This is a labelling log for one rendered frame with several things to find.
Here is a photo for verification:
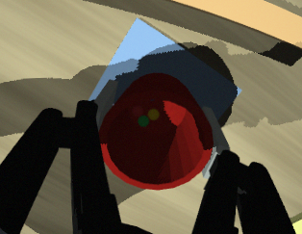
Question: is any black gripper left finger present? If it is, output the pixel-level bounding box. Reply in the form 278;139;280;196
0;79;124;234

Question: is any green marble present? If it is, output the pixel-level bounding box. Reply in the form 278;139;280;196
138;116;149;127

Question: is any yellow marble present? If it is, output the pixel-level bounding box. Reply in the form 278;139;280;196
148;109;160;120

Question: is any dark red cup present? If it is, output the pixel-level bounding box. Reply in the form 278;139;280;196
99;72;214;191

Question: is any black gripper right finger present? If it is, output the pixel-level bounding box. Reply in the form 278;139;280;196
191;106;296;234

